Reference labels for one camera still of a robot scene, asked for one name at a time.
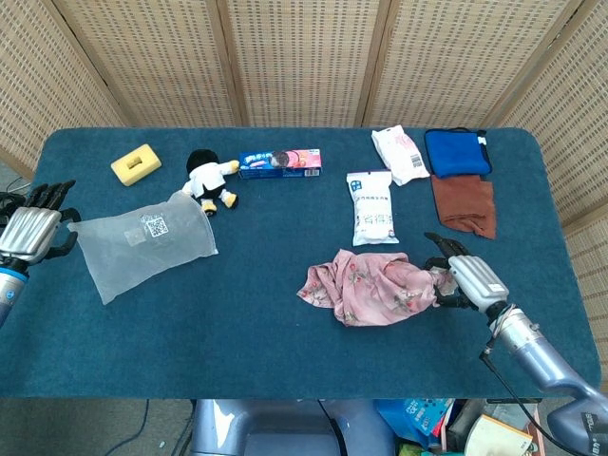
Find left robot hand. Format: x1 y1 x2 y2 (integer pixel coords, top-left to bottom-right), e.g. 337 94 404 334
0 180 82 275

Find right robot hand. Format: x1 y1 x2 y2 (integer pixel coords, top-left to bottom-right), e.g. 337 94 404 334
424 231 514 322

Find translucent plastic bag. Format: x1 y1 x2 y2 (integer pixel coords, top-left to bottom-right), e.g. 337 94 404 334
67 190 219 306

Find pink floral clothes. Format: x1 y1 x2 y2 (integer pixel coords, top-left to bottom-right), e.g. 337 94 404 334
296 247 457 328

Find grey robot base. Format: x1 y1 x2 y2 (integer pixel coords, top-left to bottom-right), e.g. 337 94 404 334
189 398 398 456

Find white plastic packet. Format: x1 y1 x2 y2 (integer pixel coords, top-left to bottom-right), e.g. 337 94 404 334
345 169 401 248

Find brown cloth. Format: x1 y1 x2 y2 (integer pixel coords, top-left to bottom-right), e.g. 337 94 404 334
430 174 498 240

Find yellow sponge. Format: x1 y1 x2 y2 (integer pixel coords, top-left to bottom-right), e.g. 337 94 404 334
109 142 163 188

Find blue folded towel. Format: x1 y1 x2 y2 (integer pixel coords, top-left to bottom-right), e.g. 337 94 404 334
423 126 493 180

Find white pink package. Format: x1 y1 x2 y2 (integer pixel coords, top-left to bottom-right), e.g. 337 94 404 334
370 123 431 187

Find open book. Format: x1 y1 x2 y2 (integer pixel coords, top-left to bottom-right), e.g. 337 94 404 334
464 413 536 456

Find plush doll with black hair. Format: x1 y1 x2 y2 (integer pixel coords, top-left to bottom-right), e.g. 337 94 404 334
181 148 241 219

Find blue carpet table cover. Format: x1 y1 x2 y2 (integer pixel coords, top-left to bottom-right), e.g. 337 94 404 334
0 125 602 400

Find blue pink cookie box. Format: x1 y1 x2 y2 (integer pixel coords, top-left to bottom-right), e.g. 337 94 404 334
237 148 323 181

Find woven folding screen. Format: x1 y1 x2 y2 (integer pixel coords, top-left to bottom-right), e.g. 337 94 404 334
0 0 608 291

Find bundle of black cables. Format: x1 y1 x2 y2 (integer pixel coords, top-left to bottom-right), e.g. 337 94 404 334
0 178 29 224

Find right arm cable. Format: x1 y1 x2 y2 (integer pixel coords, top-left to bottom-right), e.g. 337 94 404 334
478 303 574 446

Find black floor cable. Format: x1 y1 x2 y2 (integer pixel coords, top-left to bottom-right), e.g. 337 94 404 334
102 398 151 456

